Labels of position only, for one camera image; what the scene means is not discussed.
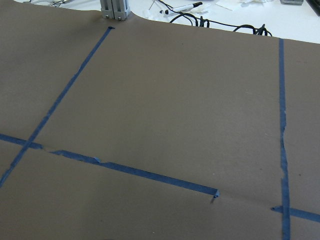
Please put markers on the aluminium frame post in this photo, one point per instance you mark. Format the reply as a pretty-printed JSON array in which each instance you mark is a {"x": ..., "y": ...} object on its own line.
[{"x": 115, "y": 9}]

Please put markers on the black marker pen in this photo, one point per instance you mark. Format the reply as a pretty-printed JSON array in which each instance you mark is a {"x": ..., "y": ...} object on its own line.
[{"x": 182, "y": 8}]

